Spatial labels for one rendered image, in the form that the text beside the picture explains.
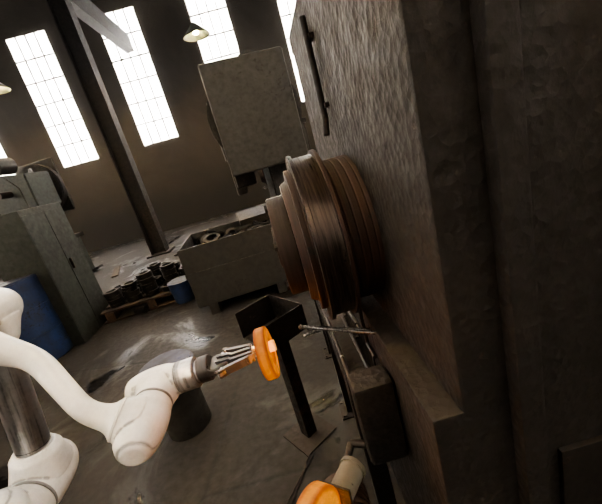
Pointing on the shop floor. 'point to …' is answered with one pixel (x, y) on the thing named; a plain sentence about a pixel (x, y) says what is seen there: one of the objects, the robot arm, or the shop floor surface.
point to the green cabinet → (47, 263)
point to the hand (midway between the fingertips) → (264, 348)
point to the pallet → (142, 290)
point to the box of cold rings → (231, 262)
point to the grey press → (254, 119)
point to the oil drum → (38, 316)
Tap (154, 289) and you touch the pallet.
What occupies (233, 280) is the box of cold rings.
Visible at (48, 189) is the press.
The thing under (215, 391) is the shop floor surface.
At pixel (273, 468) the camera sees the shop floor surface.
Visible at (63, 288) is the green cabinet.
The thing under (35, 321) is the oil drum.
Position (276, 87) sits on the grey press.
